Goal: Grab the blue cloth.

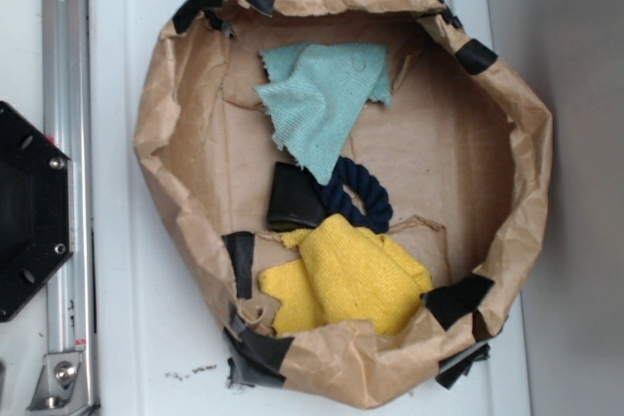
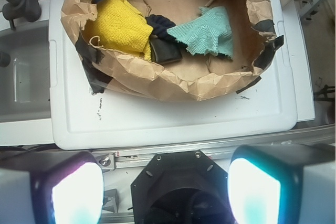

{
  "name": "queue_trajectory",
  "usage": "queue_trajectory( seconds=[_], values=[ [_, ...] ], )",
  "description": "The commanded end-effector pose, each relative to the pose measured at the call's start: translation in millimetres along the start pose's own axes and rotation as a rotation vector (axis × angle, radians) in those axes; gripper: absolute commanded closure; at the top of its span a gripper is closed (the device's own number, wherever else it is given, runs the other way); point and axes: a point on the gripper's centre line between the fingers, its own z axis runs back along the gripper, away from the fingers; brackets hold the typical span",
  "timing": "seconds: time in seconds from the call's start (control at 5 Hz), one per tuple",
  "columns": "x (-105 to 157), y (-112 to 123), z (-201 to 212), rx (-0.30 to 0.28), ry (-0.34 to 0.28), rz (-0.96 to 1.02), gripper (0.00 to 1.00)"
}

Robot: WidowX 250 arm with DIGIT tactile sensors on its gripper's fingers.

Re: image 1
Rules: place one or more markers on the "light blue cloth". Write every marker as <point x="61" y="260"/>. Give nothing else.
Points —
<point x="315" y="95"/>

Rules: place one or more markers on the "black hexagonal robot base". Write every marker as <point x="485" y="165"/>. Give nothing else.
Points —
<point x="35" y="226"/>

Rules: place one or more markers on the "yellow cloth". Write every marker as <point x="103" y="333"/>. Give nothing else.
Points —
<point x="345" y="273"/>

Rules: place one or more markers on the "black square rubber pad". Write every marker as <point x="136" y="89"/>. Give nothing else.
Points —
<point x="294" y="201"/>

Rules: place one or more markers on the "brown paper bag bin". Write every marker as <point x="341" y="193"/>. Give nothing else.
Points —
<point x="464" y="151"/>

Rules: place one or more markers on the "navy blue rope toy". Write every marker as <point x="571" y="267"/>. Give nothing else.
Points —
<point x="358" y="196"/>

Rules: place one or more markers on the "metal corner bracket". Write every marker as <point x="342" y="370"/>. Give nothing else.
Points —
<point x="62" y="386"/>

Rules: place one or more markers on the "aluminium frame rail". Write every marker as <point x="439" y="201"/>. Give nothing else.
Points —
<point x="71" y="304"/>

